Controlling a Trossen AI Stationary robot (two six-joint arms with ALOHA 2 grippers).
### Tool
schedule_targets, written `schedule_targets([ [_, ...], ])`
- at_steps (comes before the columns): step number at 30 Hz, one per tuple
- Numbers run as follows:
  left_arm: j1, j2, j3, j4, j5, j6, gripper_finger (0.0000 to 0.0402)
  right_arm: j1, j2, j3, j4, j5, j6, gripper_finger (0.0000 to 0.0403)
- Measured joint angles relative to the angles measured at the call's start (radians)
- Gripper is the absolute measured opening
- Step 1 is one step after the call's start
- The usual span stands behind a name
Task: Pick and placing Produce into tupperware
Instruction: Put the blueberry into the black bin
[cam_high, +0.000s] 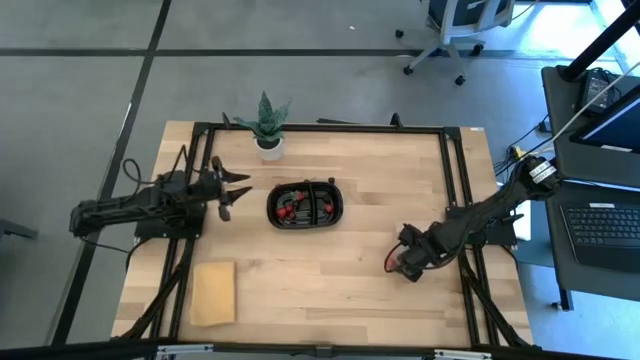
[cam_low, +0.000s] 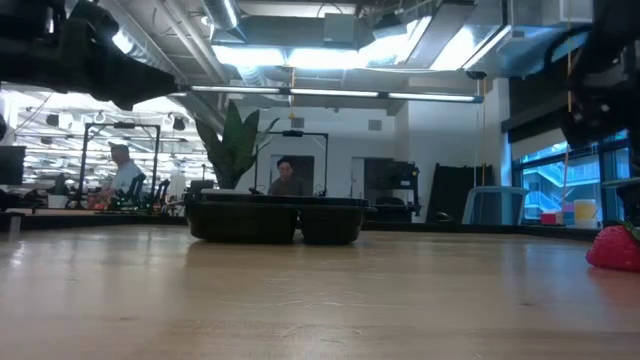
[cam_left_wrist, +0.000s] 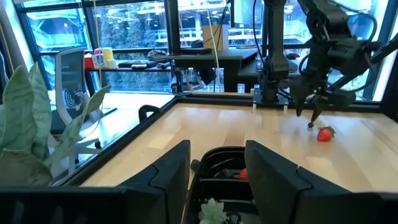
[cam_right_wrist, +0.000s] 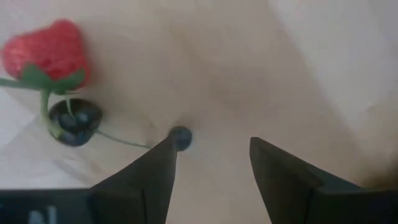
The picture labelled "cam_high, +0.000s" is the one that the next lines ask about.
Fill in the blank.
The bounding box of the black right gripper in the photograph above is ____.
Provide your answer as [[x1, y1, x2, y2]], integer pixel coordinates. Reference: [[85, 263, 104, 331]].
[[388, 223, 444, 284]]

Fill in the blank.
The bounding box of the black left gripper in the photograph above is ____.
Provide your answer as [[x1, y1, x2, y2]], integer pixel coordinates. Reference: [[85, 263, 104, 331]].
[[197, 155, 254, 223]]

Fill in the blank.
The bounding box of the white round plant pot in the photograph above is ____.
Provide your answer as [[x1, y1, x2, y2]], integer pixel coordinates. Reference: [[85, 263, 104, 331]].
[[254, 135, 285, 162]]

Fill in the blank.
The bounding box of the green snake plant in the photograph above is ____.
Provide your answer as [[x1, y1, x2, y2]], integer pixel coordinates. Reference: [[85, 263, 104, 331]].
[[232, 90, 293, 144]]

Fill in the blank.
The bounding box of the black divided plastic tray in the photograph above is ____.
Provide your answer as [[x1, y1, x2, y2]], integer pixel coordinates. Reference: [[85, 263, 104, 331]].
[[265, 180, 345, 231]]

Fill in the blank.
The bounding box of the yellow cloth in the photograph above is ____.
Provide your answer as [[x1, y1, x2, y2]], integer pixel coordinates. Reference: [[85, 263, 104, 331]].
[[188, 259, 237, 329]]

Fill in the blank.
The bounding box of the black beam with silver brackets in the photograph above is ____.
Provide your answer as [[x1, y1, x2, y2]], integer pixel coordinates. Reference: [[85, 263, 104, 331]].
[[0, 338, 640, 360]]

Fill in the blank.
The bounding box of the white paper sheet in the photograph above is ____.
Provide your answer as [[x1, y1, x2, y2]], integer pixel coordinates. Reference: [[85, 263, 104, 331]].
[[512, 212, 534, 242]]

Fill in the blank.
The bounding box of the white grey office chair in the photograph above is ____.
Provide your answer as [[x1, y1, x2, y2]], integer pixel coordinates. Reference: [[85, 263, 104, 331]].
[[393, 0, 517, 87]]

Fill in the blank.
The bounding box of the black computer monitor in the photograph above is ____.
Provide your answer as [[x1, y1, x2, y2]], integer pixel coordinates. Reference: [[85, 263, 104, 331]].
[[569, 83, 640, 156]]

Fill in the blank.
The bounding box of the black power adapter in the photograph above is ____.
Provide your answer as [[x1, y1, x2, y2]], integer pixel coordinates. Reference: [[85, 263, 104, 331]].
[[579, 68, 624, 115]]

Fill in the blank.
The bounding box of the thick black pole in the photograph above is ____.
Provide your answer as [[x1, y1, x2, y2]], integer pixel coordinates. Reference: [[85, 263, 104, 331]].
[[558, 0, 640, 82]]

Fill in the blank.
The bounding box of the black aluminium table frame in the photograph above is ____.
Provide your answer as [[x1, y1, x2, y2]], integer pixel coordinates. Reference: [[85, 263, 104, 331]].
[[112, 112, 536, 351]]

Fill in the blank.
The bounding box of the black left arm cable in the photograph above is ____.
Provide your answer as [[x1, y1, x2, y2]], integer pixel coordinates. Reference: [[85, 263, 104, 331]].
[[121, 143, 189, 187]]

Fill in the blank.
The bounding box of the white cord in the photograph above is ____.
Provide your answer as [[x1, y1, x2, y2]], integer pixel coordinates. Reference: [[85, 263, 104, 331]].
[[546, 59, 640, 147]]

